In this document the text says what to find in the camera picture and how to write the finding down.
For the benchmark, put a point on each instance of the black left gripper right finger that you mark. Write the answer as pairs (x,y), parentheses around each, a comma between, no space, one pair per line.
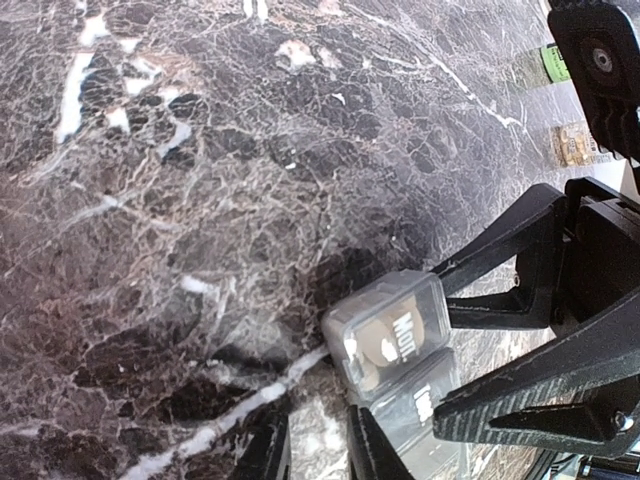
(370,454)

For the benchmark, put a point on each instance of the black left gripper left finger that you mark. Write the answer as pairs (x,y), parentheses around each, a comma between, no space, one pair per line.
(268,454)

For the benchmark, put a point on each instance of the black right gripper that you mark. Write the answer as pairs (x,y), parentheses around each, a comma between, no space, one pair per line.
(561,260)

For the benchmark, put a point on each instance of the grey weekly pill organizer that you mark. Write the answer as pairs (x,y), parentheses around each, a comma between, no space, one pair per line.
(403,404)

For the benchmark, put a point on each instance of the green pill bottle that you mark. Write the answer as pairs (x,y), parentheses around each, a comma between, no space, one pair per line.
(554,64)

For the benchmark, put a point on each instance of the beige pills in organizer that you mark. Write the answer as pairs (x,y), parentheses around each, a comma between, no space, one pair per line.
(387,340)

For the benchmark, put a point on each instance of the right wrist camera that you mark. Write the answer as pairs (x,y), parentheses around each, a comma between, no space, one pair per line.
(598,41)

